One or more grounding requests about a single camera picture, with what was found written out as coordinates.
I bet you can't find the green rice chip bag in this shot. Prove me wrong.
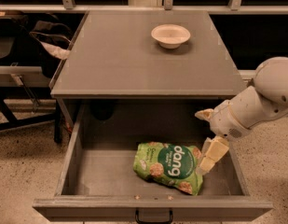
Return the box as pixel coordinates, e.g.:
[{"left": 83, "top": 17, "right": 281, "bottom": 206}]
[{"left": 133, "top": 142, "right": 203, "bottom": 195}]

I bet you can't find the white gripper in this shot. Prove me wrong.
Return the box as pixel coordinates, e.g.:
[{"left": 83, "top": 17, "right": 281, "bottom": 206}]
[{"left": 195, "top": 100, "right": 251, "bottom": 175}]

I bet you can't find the white bowl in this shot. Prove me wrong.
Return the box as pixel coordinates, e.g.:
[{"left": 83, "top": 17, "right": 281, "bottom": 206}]
[{"left": 151, "top": 24, "right": 191, "bottom": 49}]

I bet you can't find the dark bag with white cloth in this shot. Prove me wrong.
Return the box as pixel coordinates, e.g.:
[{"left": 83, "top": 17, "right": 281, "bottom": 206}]
[{"left": 29, "top": 13, "right": 74, "bottom": 78}]

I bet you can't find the black drawer handle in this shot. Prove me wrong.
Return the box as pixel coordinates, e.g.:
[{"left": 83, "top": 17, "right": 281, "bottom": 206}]
[{"left": 135, "top": 210, "right": 173, "bottom": 224}]

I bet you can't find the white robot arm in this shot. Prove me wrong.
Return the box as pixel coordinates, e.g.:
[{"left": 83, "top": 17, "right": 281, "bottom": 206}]
[{"left": 195, "top": 57, "right": 288, "bottom": 175}]

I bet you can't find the grey open top drawer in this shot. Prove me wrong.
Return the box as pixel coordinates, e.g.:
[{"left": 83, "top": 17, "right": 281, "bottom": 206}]
[{"left": 32, "top": 103, "right": 274, "bottom": 223}]

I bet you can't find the grey cabinet counter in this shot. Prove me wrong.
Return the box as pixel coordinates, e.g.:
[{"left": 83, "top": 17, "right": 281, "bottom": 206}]
[{"left": 48, "top": 9, "right": 252, "bottom": 133}]

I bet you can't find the grey bench with black legs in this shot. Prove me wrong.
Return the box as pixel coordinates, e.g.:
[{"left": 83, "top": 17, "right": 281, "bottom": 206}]
[{"left": 0, "top": 63, "right": 62, "bottom": 144}]

